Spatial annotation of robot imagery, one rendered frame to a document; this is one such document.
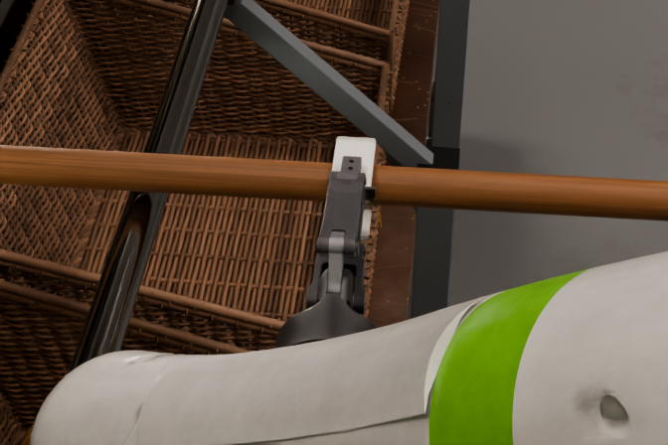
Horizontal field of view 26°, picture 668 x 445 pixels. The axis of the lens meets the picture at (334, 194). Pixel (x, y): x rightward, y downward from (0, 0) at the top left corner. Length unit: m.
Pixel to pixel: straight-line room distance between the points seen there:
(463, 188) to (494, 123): 2.06
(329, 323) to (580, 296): 0.47
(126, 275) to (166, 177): 0.09
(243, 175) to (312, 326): 0.19
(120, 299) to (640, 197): 0.39
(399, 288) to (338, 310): 0.96
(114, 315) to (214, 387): 0.39
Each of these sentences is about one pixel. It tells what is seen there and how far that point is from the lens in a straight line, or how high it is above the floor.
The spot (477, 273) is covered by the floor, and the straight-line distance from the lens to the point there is 2.78.
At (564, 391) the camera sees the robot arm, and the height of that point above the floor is 1.56.
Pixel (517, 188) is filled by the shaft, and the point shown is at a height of 1.21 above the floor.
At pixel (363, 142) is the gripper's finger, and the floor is 1.22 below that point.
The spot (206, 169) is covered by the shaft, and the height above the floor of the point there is 1.21.
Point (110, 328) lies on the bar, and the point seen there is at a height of 1.17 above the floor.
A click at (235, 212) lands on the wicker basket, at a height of 0.59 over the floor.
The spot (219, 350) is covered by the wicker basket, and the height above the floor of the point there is 0.77.
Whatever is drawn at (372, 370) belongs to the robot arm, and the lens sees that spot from 0.55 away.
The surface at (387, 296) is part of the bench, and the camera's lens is 1.89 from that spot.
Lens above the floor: 1.90
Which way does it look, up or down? 40 degrees down
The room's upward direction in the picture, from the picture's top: straight up
